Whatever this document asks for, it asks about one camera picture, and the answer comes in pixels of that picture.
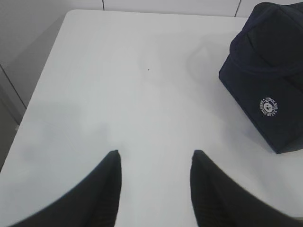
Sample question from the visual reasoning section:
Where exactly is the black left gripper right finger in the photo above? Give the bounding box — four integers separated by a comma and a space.
190, 150, 303, 227

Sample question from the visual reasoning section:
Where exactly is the dark blue lunch bag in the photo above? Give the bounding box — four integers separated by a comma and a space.
219, 2, 303, 154

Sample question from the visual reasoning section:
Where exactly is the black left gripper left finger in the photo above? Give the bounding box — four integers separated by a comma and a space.
15, 150, 121, 227

